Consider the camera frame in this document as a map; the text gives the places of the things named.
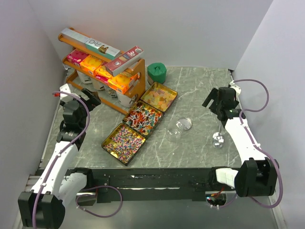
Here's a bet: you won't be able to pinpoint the metal candy scoop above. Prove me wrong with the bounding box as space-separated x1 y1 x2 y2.
212 125 224 149

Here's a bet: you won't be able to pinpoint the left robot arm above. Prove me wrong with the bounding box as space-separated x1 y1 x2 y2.
18 83 101 229

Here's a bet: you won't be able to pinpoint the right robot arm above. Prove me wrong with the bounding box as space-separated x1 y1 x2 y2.
202 81 278 197

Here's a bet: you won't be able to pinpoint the tin of pastel candies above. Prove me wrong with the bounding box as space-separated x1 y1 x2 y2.
141 82 178 113

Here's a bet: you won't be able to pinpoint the yellow pink snack box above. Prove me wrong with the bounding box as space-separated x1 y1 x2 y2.
95 65 113 83

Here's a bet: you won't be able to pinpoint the orange wooden shelf rack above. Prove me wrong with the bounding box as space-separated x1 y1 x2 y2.
58 28 145 102

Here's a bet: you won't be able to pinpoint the orange snack box right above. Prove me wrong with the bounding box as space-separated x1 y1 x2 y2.
108 73 138 94

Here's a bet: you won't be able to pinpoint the orange snack box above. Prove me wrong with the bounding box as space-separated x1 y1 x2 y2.
108 73 138 94
80 55 103 76

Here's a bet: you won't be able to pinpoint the orange snack box left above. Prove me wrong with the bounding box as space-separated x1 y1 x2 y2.
80 55 103 76

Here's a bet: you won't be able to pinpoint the red white long box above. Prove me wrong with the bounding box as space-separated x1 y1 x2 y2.
105 46 144 76

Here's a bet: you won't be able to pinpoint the clear round lid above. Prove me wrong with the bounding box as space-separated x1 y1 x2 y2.
176 117 193 131

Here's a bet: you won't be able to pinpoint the clear plastic cup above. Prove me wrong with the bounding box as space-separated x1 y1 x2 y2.
166 121 183 143

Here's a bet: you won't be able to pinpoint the white teal cat box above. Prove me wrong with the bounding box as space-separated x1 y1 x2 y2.
85 38 121 60

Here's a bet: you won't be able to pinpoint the tin of swirl lollipops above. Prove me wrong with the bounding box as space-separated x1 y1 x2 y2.
101 123 146 166

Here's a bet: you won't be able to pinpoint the tin of round lollipops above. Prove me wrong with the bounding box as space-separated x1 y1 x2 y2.
122 100 163 138

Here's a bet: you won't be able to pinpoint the green covered jar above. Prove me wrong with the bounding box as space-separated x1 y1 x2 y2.
147 62 167 84

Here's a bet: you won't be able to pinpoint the grey long box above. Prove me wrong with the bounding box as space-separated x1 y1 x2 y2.
61 28 89 47

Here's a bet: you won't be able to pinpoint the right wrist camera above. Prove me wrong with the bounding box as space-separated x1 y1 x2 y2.
229 81 241 96

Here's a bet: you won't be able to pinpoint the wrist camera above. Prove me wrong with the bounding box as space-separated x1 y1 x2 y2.
229 81 241 96
52 83 80 103

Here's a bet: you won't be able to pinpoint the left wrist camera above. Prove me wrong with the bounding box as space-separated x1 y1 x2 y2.
52 83 80 103

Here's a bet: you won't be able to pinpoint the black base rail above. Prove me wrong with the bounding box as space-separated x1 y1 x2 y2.
89 168 233 203

